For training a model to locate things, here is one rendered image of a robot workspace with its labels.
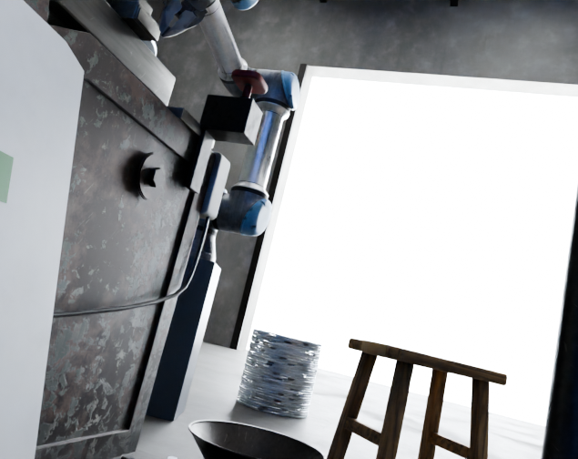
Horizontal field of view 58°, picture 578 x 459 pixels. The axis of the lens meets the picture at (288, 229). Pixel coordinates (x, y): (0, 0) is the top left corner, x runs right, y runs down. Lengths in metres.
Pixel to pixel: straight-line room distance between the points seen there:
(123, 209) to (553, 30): 5.81
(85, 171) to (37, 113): 0.14
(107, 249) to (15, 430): 0.31
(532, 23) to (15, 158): 6.03
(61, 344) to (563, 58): 5.81
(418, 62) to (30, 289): 5.70
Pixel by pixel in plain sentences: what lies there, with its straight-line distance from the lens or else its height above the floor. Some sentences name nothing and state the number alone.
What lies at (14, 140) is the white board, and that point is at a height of 0.43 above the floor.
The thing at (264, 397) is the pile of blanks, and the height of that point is 0.05.
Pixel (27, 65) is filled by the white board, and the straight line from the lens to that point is 0.67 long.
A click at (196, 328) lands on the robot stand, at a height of 0.26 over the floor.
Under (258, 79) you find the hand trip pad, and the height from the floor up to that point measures 0.75.
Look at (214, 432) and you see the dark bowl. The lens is 1.29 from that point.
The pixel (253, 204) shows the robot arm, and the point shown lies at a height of 0.64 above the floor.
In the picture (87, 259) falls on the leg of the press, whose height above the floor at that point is 0.34.
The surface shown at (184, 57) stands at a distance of 7.01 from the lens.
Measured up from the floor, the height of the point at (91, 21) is 0.66.
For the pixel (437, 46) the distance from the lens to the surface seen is 6.22.
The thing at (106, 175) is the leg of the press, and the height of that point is 0.46.
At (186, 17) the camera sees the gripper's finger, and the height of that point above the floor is 0.91.
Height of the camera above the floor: 0.31
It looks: 11 degrees up
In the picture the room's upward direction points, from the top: 13 degrees clockwise
